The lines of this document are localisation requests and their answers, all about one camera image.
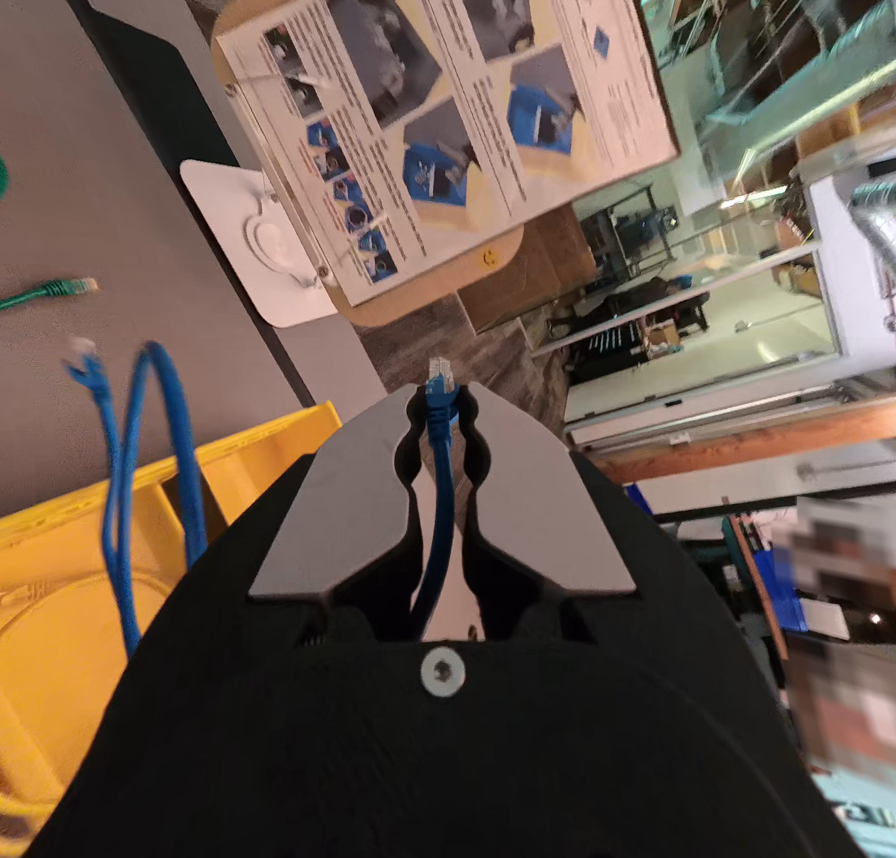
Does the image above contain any dark desk mat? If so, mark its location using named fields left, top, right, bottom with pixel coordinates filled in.
left=45, top=0, right=316, bottom=407

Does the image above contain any green ethernet cable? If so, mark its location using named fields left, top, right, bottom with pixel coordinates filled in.
left=0, top=154, right=99, bottom=312

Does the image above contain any yellow plastic bin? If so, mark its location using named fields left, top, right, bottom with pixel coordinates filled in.
left=0, top=402, right=344, bottom=858

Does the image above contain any plywood sign board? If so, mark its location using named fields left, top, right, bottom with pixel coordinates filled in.
left=210, top=0, right=683, bottom=328

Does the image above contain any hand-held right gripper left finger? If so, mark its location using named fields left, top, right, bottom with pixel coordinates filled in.
left=247, top=382, right=428, bottom=641

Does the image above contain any wooden beam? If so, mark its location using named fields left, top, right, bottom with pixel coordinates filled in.
left=588, top=403, right=896, bottom=484

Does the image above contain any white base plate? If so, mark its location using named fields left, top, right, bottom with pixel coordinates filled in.
left=181, top=160, right=338, bottom=328

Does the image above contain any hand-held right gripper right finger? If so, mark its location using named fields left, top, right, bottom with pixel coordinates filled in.
left=458, top=381, right=638, bottom=641

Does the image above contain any blue ethernet cable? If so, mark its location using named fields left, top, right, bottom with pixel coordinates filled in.
left=62, top=336, right=463, bottom=657

